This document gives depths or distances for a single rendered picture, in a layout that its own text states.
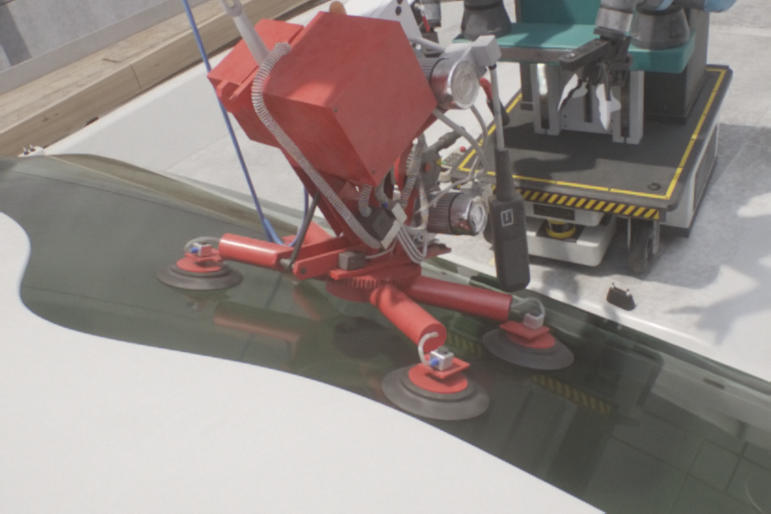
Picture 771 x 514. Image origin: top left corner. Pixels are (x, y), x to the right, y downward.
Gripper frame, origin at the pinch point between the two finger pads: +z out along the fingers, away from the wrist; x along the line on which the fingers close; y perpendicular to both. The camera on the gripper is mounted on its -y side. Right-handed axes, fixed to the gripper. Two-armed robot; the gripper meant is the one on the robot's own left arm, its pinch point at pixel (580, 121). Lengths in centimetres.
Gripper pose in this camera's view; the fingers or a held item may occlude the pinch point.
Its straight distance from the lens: 178.9
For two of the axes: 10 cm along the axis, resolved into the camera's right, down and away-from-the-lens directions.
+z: -1.9, 9.3, 3.2
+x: -4.8, -3.7, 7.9
